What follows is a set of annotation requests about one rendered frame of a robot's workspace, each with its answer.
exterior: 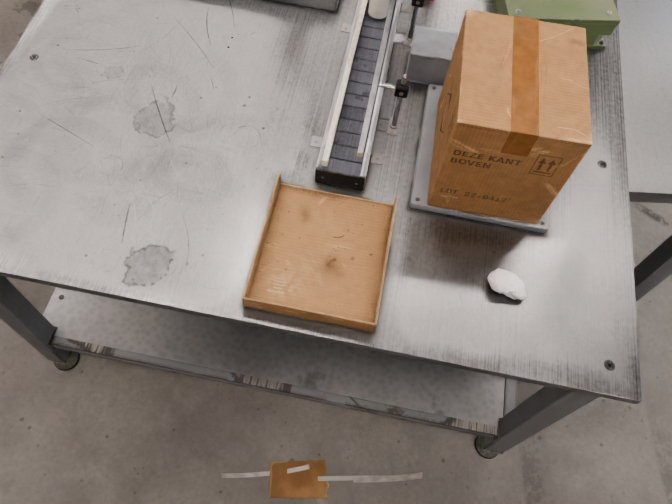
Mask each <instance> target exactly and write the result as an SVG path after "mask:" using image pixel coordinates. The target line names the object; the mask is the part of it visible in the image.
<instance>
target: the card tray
mask: <svg viewBox="0 0 672 504"><path fill-rule="evenodd" d="M397 199H398V196H396V198H395V202H394V205H393V204H388V203H382V202H377V201H372V200H367V199H362V198H357V197H351V196H346V195H341V194H336V193H331V192H326V191H320V190H315V189H310V188H305V187H300V186H294V185H289V184H284V183H281V177H280V173H278V177H277V180H276V184H275V187H274V190H273V194H272V197H271V201H270V204H269V208H268V211H267V214H266V218H265V221H264V225H263V228H262V231H261V235H260V238H259V242H258V245H257V249H256V252H255V255H254V259H253V262H252V266H251V269H250V272H249V276H248V279H247V283H246V286H245V290H244V293H243V296H242V300H243V306H244V307H249V308H254V309H259V310H264V311H269V312H274V313H279V314H284V315H289V316H294V317H299V318H304V319H309V320H314V321H319V322H324V323H329V324H334V325H339V326H344V327H349V328H354V329H359V330H364V331H369V332H374V331H375V328H376V325H377V319H378V313H379V307H380V301H381V295H382V289H383V283H384V277H385V271H386V265H387V259H388V253H389V247H390V241H391V235H392V229H393V223H394V217H395V211H396V205H397Z"/></svg>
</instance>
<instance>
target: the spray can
mask: <svg viewBox="0 0 672 504"><path fill-rule="evenodd" d="M389 4H390V0H370V1H369V8H368V15H369V17H370V18H372V19H374V20H384V19H386V18H387V13H388V9H389Z"/></svg>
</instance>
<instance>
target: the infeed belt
mask: <svg viewBox="0 0 672 504"><path fill-rule="evenodd" d="M369 1H370V0H368V2H367V6H366V10H365V14H364V18H363V22H362V26H361V30H360V34H359V38H358V43H357V47H356V51H355V55H354V59H353V63H352V67H351V71H350V75H349V79H348V83H347V87H346V92H345V96H344V100H343V104H342V108H341V112H340V116H339V120H338V124H337V128H336V132H335V137H334V141H333V145H332V149H331V153H330V157H329V161H328V165H327V167H326V166H322V169H321V171H324V172H329V173H335V174H340V175H345V176H350V177H356V178H359V177H360V172H361V167H362V162H363V158H364V153H365V148H366V143H367V139H368V134H369V129H370V124H371V120H372V115H373V110H374V105H375V101H374V105H373V110H372V115H371V120H370V124H369V129H368V134H367V139H366V143H365V148H364V153H363V157H362V158H361V157H357V152H358V147H359V142H360V138H361V133H362V129H363V124H364V119H365V115H366V110H367V106H368V101H369V96H370V92H371V87H372V83H373V78H374V73H375V69H376V64H377V59H378V55H379V50H380V46H381V41H382V36H383V32H384V27H385V23H386V19H384V20H374V19H372V18H370V17H369V15H368V8H369Z"/></svg>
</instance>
